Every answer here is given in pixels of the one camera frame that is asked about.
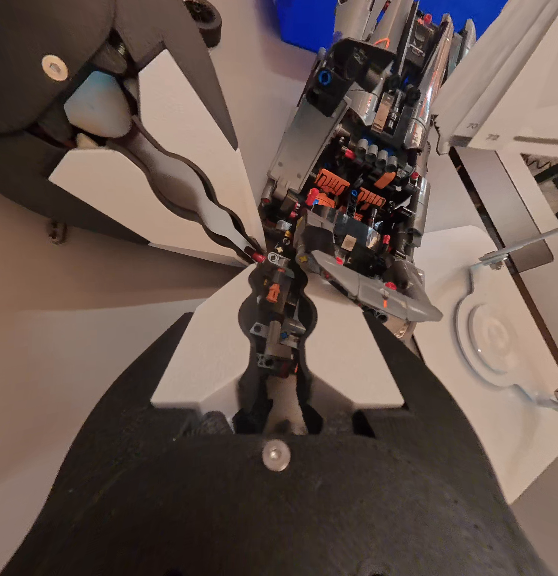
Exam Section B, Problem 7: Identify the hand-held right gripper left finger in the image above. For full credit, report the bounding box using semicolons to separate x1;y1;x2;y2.
150;263;261;435

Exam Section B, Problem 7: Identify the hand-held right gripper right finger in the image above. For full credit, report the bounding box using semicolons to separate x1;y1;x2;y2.
297;274;405;435

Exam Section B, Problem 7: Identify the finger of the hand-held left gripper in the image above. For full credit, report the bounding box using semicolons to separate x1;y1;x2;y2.
134;49;267;259
48;70;257;268

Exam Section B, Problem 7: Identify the grey lego car model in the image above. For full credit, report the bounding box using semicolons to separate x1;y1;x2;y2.
249;0;478;379

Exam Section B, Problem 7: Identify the black lego tire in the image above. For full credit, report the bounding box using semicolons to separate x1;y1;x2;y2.
185;0;223;48

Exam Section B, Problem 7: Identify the blue plastic bin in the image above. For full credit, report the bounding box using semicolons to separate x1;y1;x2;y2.
279;0;509;52

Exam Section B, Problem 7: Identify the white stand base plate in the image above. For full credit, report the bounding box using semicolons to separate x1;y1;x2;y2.
414;225;558;505

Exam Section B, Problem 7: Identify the metal stand bracket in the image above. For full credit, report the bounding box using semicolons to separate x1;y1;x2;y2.
515;387;558;410
479;225;558;271

